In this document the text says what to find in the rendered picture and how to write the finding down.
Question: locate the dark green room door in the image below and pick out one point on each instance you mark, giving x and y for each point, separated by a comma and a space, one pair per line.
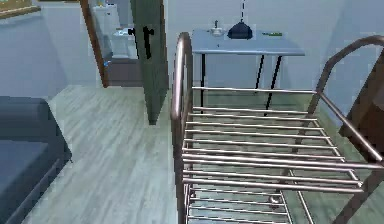
151, 73

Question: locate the pale blue table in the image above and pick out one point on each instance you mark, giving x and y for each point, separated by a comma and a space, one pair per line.
246, 45

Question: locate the brown metal slatted rack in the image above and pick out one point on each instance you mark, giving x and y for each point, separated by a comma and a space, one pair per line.
266, 160

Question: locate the dark blue dome lamp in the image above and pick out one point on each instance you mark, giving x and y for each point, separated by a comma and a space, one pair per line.
240, 32

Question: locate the white toilet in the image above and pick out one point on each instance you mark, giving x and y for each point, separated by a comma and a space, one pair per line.
115, 33

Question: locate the green flat remote control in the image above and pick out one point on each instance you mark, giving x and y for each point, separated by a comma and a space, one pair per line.
272, 34

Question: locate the dark blue sofa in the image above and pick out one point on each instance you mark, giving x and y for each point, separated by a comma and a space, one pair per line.
25, 150

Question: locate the dark brown cupboard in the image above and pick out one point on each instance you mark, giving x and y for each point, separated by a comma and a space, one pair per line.
366, 110

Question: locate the framed wall picture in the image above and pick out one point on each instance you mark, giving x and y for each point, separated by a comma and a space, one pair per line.
16, 8

